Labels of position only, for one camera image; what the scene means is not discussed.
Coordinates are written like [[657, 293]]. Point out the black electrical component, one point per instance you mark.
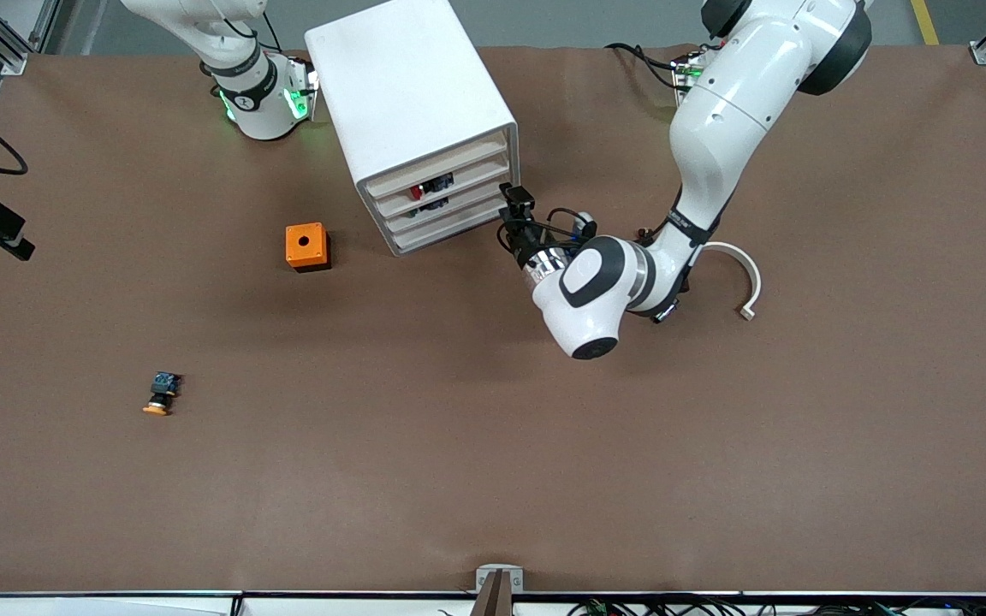
[[435, 205]]

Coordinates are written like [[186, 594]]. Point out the white drawer cabinet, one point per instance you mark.
[[407, 85]]

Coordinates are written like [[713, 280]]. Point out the orange box with hole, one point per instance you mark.
[[306, 248]]

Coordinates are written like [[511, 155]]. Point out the grey metal bracket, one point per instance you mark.
[[499, 577]]

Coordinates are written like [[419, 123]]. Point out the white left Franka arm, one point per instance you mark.
[[741, 103]]

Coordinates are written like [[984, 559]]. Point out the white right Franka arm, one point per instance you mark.
[[253, 94]]

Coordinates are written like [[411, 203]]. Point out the orange push button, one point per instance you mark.
[[161, 395]]

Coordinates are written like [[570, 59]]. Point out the red push button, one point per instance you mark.
[[415, 190]]

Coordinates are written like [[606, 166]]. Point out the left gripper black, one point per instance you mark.
[[525, 245]]

